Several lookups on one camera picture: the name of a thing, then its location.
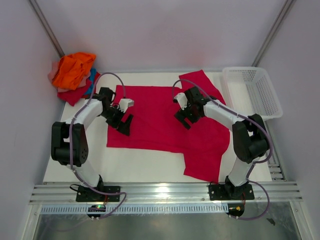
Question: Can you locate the right corner metal post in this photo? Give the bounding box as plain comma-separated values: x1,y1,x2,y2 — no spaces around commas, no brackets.
251,0,297,67

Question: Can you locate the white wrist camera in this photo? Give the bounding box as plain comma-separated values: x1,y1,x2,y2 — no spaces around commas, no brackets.
118,98,135,113
173,92,188,110

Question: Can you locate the orange folded t-shirt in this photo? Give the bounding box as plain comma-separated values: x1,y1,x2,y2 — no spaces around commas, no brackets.
51,52,97,90

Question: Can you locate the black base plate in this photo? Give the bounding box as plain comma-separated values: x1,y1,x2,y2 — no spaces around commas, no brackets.
208,183,255,201
75,186,121,203

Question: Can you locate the red t-shirt at bottom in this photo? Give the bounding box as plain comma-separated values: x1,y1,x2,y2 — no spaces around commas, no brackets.
57,78,91,107

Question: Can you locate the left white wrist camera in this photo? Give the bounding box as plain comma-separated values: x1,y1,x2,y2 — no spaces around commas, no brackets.
118,98,135,113

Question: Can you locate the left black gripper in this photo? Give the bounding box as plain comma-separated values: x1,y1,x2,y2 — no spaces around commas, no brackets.
99,105,133,136

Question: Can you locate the pink t-shirt under orange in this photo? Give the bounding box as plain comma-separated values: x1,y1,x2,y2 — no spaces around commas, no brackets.
47,61,59,82

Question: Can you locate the left corner metal post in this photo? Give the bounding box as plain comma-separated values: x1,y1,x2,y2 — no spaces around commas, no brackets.
27,0,65,58

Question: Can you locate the corner metal post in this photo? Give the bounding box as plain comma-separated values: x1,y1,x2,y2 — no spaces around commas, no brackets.
27,0,65,58
251,0,297,67

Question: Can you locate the white perforated plastic basket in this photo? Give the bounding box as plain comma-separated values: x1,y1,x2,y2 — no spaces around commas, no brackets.
221,66,283,121

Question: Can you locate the blue t-shirt in pile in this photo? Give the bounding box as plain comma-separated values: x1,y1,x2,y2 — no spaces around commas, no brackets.
83,67,100,96

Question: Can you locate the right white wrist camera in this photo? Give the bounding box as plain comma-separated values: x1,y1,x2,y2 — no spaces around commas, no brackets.
173,92,188,110

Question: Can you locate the left controller board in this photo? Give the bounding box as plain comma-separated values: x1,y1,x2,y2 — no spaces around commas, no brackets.
86,204,106,219

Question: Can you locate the right controller board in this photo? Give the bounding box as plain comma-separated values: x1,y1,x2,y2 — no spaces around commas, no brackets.
226,203,245,219

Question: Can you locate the controller board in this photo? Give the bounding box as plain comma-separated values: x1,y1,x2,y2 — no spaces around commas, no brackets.
226,203,245,219
86,204,106,219

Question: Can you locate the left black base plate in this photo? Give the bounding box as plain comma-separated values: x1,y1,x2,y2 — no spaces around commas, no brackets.
75,186,121,203

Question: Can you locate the magenta pink t-shirt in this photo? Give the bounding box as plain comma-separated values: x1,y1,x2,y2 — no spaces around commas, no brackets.
107,70,231,183

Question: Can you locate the slotted grey cable duct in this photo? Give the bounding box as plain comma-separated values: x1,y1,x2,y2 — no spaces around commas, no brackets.
40,203,228,215

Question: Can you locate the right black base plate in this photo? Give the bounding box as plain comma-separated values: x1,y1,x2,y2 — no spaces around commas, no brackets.
208,183,255,201

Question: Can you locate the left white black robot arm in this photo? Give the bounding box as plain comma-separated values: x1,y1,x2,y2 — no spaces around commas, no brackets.
51,87,134,202

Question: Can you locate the aluminium front rail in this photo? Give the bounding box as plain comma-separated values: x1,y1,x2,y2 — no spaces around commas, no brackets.
29,181,303,205

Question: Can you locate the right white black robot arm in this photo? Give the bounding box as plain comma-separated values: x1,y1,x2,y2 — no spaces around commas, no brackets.
173,87,273,200

